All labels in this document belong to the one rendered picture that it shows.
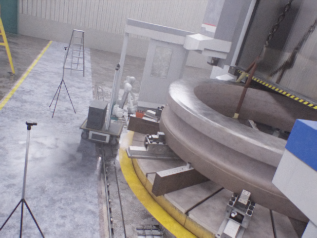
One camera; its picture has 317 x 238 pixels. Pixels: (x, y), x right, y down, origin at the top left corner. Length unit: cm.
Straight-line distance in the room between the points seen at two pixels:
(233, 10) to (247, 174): 522
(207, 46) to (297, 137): 701
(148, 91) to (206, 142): 509
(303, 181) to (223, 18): 733
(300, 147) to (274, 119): 739
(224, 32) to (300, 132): 723
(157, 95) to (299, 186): 846
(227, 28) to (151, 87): 302
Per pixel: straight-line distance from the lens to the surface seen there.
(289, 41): 839
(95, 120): 652
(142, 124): 676
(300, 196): 166
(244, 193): 464
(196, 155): 499
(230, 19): 876
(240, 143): 454
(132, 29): 908
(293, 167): 168
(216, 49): 862
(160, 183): 467
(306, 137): 162
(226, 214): 463
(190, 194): 512
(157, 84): 973
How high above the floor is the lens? 305
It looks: 20 degrees down
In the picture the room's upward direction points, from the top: 13 degrees clockwise
